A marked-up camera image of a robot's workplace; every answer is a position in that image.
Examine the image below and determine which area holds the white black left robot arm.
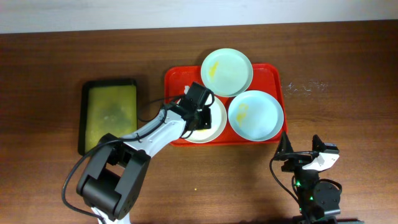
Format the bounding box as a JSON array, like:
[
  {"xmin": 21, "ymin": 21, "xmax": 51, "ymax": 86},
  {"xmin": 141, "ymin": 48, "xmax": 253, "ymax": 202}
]
[{"xmin": 76, "ymin": 95, "xmax": 217, "ymax": 223}]

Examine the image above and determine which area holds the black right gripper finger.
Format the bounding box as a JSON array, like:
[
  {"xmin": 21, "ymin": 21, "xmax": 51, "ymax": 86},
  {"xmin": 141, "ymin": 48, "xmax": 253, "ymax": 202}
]
[
  {"xmin": 312, "ymin": 134, "xmax": 326, "ymax": 152},
  {"xmin": 277, "ymin": 131, "xmax": 294, "ymax": 153}
]

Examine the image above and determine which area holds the light green plate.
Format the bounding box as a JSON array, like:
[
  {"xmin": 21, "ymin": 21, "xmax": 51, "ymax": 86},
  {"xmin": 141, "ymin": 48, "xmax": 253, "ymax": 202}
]
[{"xmin": 200, "ymin": 48, "xmax": 254, "ymax": 97}]

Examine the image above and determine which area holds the light blue plate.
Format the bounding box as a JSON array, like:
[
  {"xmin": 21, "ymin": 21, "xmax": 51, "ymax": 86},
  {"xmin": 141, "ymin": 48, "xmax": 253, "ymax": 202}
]
[{"xmin": 228, "ymin": 90, "xmax": 284, "ymax": 142}]

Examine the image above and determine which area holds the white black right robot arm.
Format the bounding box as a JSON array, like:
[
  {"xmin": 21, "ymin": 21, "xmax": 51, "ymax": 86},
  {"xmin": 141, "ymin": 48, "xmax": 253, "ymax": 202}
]
[{"xmin": 269, "ymin": 132, "xmax": 343, "ymax": 223}]

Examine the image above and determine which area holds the white plate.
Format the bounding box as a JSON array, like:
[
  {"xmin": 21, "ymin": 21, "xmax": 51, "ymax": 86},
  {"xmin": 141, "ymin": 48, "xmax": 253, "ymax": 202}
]
[{"xmin": 172, "ymin": 97, "xmax": 227, "ymax": 145}]

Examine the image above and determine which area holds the red plastic tray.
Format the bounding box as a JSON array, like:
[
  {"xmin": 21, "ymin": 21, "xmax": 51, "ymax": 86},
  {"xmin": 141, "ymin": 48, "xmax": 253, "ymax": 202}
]
[{"xmin": 164, "ymin": 63, "xmax": 285, "ymax": 146}]

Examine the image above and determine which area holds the black sponge tray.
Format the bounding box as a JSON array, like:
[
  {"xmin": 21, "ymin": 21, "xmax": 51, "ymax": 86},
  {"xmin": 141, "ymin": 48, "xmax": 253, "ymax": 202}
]
[{"xmin": 77, "ymin": 78, "xmax": 137, "ymax": 156}]

